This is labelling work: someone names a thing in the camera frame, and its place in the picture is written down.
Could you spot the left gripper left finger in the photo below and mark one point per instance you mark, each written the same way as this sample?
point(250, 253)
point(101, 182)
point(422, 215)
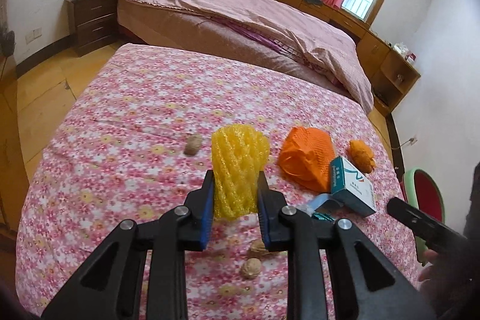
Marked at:
point(140, 260)

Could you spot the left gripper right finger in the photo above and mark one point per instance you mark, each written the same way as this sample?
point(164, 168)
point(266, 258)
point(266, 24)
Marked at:
point(334, 259)

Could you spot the teal binder clip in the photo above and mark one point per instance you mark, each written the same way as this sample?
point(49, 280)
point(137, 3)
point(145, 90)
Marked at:
point(323, 217)

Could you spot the white teal medicine box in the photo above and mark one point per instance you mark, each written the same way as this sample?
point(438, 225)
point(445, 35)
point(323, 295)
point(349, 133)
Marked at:
point(351, 187)

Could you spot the blue plastic hook tool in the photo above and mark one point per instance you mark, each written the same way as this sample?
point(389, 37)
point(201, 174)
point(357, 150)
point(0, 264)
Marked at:
point(323, 204)

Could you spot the yellow foam fruit net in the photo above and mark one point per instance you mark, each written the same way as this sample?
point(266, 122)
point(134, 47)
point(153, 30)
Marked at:
point(239, 153)

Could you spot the person's right hand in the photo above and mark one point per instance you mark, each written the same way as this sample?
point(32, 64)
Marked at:
point(426, 273)

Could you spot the red bin with green rim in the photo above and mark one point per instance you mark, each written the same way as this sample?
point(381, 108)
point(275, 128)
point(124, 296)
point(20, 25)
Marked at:
point(421, 192)

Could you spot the walnut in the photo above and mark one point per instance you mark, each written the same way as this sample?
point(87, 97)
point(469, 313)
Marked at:
point(251, 268)
point(193, 145)
point(258, 250)

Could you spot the small orange crumpled net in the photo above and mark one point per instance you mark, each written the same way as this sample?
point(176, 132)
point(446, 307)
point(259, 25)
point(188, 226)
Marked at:
point(361, 156)

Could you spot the orange foam fruit net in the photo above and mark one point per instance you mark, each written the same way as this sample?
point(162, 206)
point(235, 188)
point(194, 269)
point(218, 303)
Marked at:
point(305, 158)

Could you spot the pink floral bed sheet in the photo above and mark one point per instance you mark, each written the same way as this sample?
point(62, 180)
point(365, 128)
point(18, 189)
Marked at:
point(126, 133)

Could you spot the long wooden cabinet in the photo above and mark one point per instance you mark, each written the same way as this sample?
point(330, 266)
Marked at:
point(390, 75)

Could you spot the red box on cabinet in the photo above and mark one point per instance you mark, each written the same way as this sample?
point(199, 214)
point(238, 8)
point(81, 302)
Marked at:
point(411, 59)

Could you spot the white bag on cabinet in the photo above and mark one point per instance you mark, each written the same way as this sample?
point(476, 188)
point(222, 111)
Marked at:
point(401, 49)

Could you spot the brown mattress base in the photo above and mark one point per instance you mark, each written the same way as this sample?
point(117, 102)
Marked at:
point(158, 27)

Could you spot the dark wooden nightstand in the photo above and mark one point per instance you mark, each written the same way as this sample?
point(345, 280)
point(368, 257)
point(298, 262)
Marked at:
point(92, 24)

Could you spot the pink quilt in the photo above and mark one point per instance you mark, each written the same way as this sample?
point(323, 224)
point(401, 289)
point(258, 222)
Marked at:
point(274, 23)

